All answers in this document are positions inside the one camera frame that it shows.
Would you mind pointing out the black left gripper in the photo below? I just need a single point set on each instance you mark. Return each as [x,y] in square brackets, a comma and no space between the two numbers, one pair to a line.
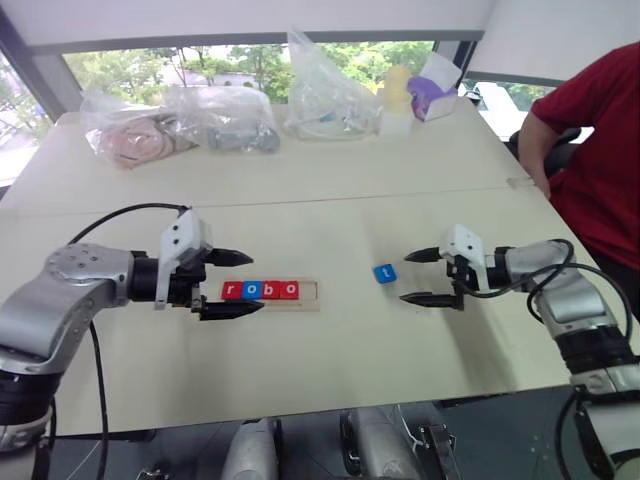
[185,287]

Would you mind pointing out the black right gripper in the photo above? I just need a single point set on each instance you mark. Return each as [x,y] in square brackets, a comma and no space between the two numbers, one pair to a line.
[462,275]

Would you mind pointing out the red letter tile r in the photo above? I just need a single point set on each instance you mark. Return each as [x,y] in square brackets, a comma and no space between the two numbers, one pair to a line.
[232,290]

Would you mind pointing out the blue letter tile o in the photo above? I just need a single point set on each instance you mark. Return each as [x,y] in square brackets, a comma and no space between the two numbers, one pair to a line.
[252,290]

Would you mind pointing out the red letter tile b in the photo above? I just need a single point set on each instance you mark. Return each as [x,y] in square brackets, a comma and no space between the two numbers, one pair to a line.
[271,290]

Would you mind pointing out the blue letter tile t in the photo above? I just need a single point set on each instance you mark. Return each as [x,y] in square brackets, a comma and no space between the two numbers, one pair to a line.
[385,274]

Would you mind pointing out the red letter tile o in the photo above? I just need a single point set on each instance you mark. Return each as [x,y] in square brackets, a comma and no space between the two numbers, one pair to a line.
[289,290]

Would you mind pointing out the wooden letter tray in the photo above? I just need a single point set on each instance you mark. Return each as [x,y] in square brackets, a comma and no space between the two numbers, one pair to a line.
[307,295]

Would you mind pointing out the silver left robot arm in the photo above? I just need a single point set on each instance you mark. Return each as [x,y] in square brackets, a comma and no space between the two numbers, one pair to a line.
[55,300]

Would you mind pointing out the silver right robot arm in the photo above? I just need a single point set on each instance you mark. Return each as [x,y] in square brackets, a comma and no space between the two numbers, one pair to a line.
[575,305]

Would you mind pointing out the person's bare forearm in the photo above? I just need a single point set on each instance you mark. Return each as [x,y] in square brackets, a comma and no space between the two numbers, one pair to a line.
[535,155]

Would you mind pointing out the silver rounded robot leg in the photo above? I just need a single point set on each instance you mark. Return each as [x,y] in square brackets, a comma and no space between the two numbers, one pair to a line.
[370,447]
[252,450]

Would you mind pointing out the grey metal item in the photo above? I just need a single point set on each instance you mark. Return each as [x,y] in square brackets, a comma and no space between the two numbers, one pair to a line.
[240,140]

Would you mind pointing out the pink cloth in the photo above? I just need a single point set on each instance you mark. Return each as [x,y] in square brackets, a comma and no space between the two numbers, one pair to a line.
[132,145]

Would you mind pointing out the purple tissue box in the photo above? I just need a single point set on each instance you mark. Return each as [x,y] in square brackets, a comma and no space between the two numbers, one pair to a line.
[432,102]

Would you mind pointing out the clear bag with grey item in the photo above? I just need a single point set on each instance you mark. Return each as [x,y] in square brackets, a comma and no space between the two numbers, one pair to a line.
[225,107]

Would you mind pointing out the black office chair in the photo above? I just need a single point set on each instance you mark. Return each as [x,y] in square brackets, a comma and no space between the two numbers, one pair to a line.
[562,150]

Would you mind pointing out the yellow white bottle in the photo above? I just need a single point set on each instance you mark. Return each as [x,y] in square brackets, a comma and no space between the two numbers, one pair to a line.
[397,87]

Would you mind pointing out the person in red shirt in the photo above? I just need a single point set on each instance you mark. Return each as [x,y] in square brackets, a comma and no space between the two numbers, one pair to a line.
[600,160]

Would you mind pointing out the clear bag with pink cloth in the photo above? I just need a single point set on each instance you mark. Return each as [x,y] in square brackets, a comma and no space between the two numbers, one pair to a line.
[105,115]

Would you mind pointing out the clear bag with white tubing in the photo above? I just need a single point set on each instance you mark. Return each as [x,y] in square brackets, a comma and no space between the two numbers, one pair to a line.
[325,85]

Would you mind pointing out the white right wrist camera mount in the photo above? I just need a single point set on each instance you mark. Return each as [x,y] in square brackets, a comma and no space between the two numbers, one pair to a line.
[467,245]

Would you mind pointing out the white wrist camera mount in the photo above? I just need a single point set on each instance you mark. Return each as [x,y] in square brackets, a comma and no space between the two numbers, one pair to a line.
[467,245]
[182,237]

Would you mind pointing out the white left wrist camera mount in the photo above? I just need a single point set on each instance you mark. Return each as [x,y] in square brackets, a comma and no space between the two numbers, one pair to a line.
[182,237]

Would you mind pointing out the black metal bracket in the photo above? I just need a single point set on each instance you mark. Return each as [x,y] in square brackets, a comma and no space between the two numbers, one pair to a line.
[440,450]

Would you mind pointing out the dark window frame post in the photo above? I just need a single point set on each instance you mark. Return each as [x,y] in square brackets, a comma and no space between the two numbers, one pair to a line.
[30,65]
[452,65]

